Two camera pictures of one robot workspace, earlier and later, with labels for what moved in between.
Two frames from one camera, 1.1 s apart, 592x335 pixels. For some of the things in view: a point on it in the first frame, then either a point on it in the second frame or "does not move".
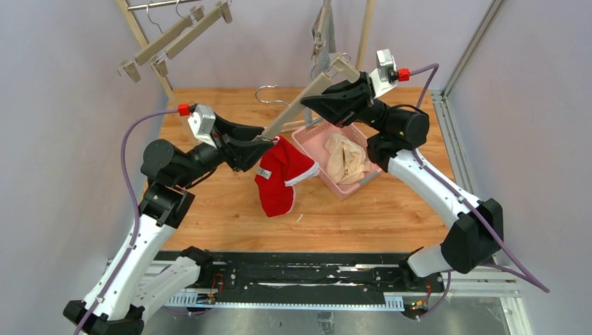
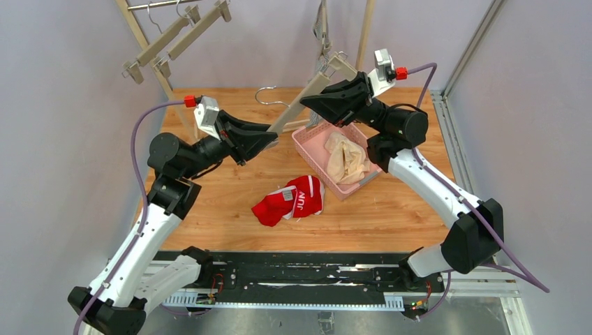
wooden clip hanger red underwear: (341, 65) does not move
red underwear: (282, 165) -> (304, 196)
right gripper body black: (366, 97) does not move
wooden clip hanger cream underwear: (222, 10) does not move
